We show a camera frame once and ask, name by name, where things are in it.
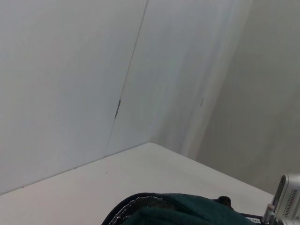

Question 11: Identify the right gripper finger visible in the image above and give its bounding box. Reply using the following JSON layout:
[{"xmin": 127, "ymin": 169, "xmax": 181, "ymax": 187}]
[{"xmin": 217, "ymin": 195, "xmax": 232, "ymax": 208}]

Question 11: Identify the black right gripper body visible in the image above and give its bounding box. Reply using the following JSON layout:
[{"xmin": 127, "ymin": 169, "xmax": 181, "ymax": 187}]
[{"xmin": 238, "ymin": 212, "xmax": 265, "ymax": 225}]

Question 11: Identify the teal insulated lunch bag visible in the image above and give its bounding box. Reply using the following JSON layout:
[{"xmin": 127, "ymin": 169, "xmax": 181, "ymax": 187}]
[{"xmin": 101, "ymin": 192, "xmax": 249, "ymax": 225}]

